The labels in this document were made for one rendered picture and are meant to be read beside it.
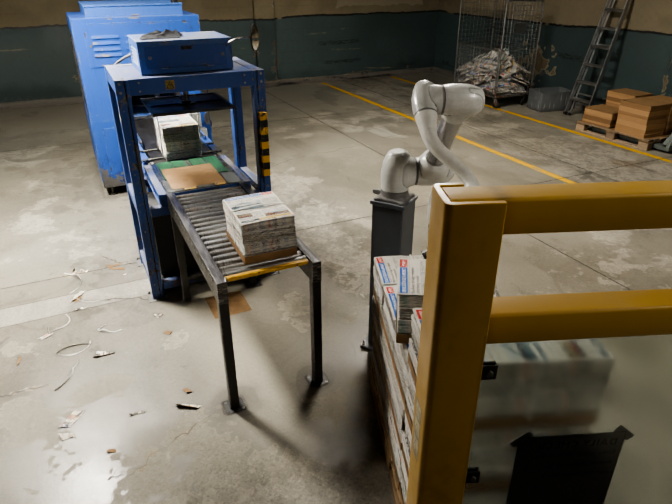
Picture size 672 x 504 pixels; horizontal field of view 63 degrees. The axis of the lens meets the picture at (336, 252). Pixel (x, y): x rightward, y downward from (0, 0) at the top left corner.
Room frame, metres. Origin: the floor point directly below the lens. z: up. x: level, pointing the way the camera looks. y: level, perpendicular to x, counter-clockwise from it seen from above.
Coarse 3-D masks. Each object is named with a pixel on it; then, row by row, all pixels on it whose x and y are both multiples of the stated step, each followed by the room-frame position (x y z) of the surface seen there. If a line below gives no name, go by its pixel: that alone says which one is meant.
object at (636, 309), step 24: (504, 312) 0.74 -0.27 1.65; (528, 312) 0.74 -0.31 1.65; (552, 312) 0.75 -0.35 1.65; (576, 312) 0.75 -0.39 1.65; (600, 312) 0.75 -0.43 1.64; (624, 312) 0.75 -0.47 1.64; (648, 312) 0.76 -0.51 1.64; (504, 336) 0.74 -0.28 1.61; (528, 336) 0.74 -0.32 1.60; (552, 336) 0.74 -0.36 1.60; (576, 336) 0.75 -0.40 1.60; (600, 336) 0.75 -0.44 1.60; (624, 336) 0.76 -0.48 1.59
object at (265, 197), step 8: (264, 192) 2.89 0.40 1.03; (272, 192) 2.89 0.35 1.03; (224, 200) 2.79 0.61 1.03; (232, 200) 2.78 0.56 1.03; (240, 200) 2.78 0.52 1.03; (248, 200) 2.77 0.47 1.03; (256, 200) 2.77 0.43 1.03; (264, 200) 2.78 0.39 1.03; (272, 200) 2.78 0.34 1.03; (280, 200) 2.78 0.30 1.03; (224, 208) 2.78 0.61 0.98; (232, 208) 2.67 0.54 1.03; (232, 232) 2.67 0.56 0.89
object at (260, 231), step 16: (272, 208) 2.67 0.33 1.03; (288, 208) 2.66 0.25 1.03; (240, 224) 2.47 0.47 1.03; (256, 224) 2.49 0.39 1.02; (272, 224) 2.53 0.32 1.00; (288, 224) 2.56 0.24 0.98; (240, 240) 2.50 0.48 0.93; (256, 240) 2.49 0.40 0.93; (272, 240) 2.52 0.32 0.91; (288, 240) 2.55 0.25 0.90
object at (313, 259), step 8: (240, 184) 3.65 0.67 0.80; (248, 192) 3.50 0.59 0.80; (304, 248) 2.66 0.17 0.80; (312, 256) 2.56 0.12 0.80; (312, 264) 2.49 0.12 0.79; (320, 264) 2.51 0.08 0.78; (304, 272) 2.60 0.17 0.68; (312, 272) 2.49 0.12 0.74; (320, 272) 2.51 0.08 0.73; (312, 280) 2.50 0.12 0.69; (320, 280) 2.51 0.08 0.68
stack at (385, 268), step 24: (384, 264) 2.42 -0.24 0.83; (384, 288) 2.19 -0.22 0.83; (384, 312) 2.17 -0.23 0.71; (384, 336) 2.13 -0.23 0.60; (384, 360) 2.08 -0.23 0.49; (384, 384) 2.06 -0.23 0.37; (408, 384) 1.63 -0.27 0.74; (384, 408) 2.05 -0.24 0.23; (408, 408) 1.59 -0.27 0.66; (384, 432) 2.01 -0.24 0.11; (408, 432) 1.56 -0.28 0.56; (408, 456) 1.52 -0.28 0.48
